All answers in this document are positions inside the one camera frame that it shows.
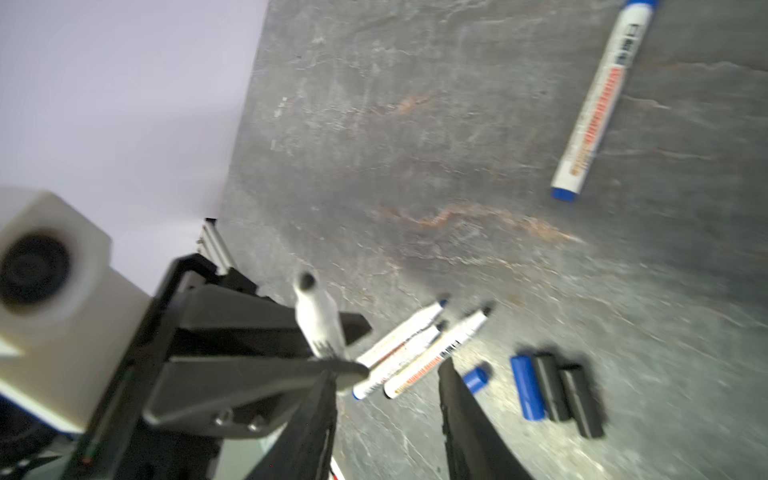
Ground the white marker black tip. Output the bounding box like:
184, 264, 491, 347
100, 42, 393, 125
294, 271, 348, 360

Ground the white marker black end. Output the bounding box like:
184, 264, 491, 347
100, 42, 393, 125
383, 306, 493, 399

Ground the white marker blue tip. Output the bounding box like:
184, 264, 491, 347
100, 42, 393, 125
356, 298, 448, 368

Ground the blue capped white marker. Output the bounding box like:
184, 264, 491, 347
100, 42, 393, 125
551, 1, 658, 202

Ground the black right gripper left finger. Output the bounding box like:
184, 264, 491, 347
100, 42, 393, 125
245, 369, 337, 479

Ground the white marker blue end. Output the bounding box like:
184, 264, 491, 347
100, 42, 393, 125
351, 321, 448, 400

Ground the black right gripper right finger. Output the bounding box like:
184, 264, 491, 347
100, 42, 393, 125
438, 358, 532, 479

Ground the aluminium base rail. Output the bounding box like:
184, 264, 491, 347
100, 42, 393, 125
197, 218, 236, 275

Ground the black pen cap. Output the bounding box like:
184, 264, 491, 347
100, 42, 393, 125
533, 353, 572, 422
559, 365, 605, 439

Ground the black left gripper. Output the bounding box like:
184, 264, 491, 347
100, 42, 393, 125
59, 254, 369, 479

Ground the small blue pen cap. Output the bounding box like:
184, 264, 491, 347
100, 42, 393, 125
462, 362, 493, 395

